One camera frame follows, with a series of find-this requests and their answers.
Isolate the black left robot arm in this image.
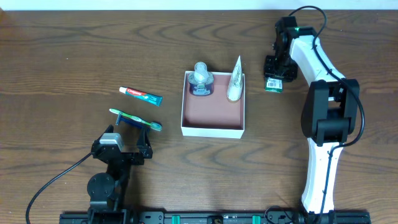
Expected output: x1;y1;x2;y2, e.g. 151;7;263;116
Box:
87;125;153;223

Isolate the blue razor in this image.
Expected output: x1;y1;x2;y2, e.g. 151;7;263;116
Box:
115;114;144;129

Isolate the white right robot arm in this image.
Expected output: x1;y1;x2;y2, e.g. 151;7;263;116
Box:
264;25;364;216

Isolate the green white soap box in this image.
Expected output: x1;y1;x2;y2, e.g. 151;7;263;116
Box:
265;78;283;93

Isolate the blue pump soap bottle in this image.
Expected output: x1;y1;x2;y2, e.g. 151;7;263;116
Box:
188;62;214;96

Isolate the white box pink interior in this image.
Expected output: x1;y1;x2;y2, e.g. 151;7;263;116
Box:
180;71;245;139

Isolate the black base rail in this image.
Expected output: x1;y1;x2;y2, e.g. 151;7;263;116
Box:
58;208;373;224

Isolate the white shampoo tube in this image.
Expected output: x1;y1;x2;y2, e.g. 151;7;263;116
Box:
226;56;243;102

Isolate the Colgate toothpaste tube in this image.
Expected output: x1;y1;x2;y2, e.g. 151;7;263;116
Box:
119;86;163;106

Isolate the green toothbrush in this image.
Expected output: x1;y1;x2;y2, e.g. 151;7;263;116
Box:
109;108;162;131

